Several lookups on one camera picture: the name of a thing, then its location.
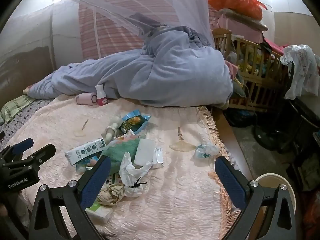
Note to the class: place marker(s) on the dark plastic bag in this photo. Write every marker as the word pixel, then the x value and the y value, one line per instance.
pixel 237 117

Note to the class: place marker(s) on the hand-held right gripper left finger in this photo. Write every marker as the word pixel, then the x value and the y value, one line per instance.
pixel 96 181

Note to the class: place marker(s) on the pink storage box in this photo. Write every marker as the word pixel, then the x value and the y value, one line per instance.
pixel 240 26

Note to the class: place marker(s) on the white pink bottle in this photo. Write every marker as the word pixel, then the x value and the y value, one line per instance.
pixel 100 92

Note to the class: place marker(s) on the black twist tie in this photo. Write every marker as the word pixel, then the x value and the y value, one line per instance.
pixel 136 183

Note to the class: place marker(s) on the light blue white packet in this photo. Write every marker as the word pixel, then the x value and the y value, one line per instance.
pixel 82 167

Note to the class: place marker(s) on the blue-grey duvet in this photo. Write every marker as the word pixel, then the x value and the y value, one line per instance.
pixel 175 75

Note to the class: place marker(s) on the clear white printed packet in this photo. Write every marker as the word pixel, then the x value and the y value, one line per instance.
pixel 113 178

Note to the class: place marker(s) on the wooden bed frame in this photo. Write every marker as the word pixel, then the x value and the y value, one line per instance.
pixel 230 140

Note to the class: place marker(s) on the grey dotted bedsheet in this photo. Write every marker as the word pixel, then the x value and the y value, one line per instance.
pixel 17 123

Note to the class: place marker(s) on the white paper card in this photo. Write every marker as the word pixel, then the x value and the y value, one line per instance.
pixel 145 151

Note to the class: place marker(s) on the beige paper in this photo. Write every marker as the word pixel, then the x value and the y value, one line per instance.
pixel 112 192

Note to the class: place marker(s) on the white plastic bag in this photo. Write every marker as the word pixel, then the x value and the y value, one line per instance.
pixel 300 65
pixel 130 172

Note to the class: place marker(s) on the red cloth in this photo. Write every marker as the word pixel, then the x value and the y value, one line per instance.
pixel 273 45

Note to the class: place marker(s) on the white plastic bag on furniture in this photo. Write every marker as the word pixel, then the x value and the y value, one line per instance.
pixel 300 65

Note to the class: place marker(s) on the green fluffy towel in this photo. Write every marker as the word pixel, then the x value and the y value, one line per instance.
pixel 120 152

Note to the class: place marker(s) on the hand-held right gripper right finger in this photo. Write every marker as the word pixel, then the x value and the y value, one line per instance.
pixel 230 182

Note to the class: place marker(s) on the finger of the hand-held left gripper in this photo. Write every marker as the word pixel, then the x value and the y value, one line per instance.
pixel 45 152
pixel 23 145

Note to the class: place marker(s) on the green plaid cloth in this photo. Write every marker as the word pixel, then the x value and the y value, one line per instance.
pixel 15 106

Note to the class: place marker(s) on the blue green snack packet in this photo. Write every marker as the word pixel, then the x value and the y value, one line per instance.
pixel 133 121

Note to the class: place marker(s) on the white carton with green circles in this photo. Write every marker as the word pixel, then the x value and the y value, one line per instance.
pixel 85 150

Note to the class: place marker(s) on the white round bin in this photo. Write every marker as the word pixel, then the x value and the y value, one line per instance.
pixel 270 178

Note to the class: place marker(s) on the white mosquito net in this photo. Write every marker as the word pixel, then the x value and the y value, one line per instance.
pixel 140 0

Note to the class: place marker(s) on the white tissue pack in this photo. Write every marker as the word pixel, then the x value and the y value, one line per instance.
pixel 100 212

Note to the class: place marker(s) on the white orange printed packet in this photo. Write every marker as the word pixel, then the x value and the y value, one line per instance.
pixel 125 136

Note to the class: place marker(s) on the red plastic bag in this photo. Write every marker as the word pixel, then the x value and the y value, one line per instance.
pixel 235 2

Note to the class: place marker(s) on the white foil sachet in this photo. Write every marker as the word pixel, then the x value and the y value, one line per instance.
pixel 158 155

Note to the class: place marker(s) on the white plush toy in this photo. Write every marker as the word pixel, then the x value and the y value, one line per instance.
pixel 111 130

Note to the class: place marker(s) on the pink textured blanket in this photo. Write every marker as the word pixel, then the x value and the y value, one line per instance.
pixel 175 192

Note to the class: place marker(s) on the black floor fan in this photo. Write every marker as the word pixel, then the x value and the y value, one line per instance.
pixel 272 135

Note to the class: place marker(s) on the wooden crib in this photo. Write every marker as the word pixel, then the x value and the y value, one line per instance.
pixel 250 47

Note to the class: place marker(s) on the clear plastic wrapper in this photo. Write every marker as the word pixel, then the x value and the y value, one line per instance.
pixel 203 151

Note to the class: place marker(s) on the pink roll case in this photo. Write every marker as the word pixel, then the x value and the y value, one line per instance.
pixel 85 98

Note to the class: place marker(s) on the pink striped bedsheet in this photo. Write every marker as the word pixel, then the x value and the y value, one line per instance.
pixel 112 35

